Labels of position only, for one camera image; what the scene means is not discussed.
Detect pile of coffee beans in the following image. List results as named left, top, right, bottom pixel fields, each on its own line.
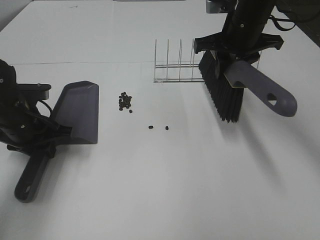
left=118, top=91, right=133, bottom=113

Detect metal wire dish rack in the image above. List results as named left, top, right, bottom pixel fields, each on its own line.
left=152, top=37, right=262, bottom=84

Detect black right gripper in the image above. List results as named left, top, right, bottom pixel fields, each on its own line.
left=194, top=24, right=284, bottom=75

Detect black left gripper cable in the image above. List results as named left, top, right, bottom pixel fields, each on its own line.
left=14, top=98, right=63, bottom=146

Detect grey brush black bristles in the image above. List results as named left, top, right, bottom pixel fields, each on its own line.
left=199, top=52, right=298, bottom=123

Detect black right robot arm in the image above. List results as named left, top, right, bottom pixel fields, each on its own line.
left=193, top=0, right=284, bottom=76

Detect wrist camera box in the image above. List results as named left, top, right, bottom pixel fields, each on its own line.
left=205, top=0, right=238, bottom=14
left=17, top=83, right=52, bottom=101

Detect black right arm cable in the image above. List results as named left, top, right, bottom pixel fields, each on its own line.
left=267, top=0, right=320, bottom=32

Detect grey plastic dustpan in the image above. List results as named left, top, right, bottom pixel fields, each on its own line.
left=14, top=81, right=99, bottom=203

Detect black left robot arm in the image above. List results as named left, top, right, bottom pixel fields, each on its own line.
left=0, top=60, right=72, bottom=158

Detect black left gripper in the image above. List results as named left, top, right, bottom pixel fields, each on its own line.
left=0, top=100, right=73, bottom=159

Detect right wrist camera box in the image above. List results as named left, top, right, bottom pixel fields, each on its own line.
left=205, top=0, right=238, bottom=14

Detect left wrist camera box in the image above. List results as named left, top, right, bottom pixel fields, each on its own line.
left=17, top=83, right=52, bottom=101

